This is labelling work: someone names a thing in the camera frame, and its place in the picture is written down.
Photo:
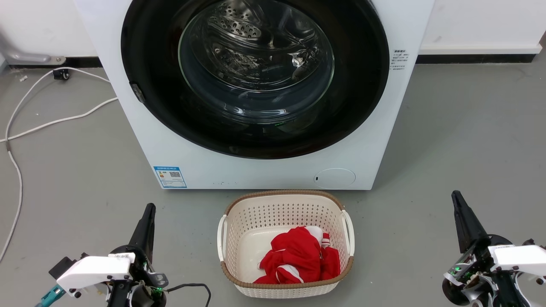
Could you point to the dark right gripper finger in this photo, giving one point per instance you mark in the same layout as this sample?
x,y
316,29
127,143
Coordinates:
x,y
475,232
461,230

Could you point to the cream perforated laundry basket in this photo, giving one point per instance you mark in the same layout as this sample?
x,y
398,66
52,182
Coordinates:
x,y
251,221

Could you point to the steel washing machine drum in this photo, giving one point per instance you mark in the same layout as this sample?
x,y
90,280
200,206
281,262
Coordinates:
x,y
256,47

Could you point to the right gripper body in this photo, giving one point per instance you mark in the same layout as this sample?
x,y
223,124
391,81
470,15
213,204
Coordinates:
x,y
477,261

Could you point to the white front-load washing machine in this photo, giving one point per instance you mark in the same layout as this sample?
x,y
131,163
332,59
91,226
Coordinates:
x,y
273,175

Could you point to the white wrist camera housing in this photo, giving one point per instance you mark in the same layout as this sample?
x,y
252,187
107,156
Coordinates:
x,y
520,258
96,270

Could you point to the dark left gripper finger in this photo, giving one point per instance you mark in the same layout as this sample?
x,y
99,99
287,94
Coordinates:
x,y
140,236
151,236

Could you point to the red and white garment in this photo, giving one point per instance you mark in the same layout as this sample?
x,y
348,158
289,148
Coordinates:
x,y
298,258

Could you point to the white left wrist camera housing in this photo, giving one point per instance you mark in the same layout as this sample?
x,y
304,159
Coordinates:
x,y
96,270

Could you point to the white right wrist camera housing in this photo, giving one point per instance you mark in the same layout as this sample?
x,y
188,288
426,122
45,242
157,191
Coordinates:
x,y
520,258

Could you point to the small printed text sticker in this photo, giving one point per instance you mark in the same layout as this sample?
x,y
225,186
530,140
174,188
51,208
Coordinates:
x,y
399,62

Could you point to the teal plastic connector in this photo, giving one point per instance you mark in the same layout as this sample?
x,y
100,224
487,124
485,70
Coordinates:
x,y
50,295

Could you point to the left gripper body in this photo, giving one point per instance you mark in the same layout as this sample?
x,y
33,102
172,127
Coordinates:
x,y
145,277

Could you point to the round white filter cover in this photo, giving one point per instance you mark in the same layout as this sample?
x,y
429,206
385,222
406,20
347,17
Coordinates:
x,y
335,178

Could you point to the blue energy label sticker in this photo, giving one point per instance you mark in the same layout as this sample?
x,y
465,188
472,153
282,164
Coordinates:
x,y
170,176

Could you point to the black round washer door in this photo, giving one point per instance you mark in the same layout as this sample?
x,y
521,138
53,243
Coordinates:
x,y
158,64

